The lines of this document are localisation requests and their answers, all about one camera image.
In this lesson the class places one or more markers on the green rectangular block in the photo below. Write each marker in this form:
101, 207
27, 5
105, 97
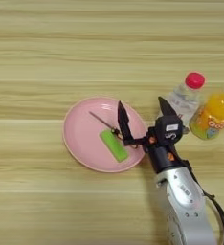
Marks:
114, 146

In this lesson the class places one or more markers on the pink round plate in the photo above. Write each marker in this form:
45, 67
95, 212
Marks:
83, 140

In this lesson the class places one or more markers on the red capped water bottle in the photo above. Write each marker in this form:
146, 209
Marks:
184, 99

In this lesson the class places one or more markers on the orange juice bottle white cap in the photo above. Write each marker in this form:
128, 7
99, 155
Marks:
216, 111

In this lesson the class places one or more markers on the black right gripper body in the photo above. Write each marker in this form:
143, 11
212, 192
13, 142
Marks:
161, 156

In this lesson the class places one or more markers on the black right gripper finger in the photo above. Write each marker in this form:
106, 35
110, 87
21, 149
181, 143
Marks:
123, 122
166, 108

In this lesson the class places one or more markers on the black box with white label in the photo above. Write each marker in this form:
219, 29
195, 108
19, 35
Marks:
168, 129

